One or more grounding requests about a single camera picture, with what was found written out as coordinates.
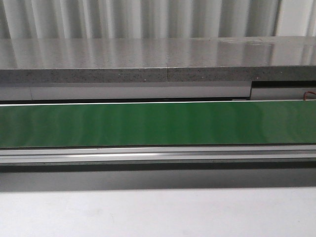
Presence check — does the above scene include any grey cabinet panel under slab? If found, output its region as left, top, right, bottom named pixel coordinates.
left=0, top=80, right=316, bottom=101

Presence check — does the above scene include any grey stone countertop slab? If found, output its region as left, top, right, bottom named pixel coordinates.
left=0, top=37, right=316, bottom=84

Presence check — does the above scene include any green conveyor belt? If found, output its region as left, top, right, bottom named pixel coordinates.
left=0, top=101, right=316, bottom=148

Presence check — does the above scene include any white pleated curtain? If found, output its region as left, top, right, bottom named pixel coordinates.
left=0, top=0, right=316, bottom=40

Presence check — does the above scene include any aluminium conveyor front rail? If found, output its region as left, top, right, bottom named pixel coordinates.
left=0, top=145, right=316, bottom=172

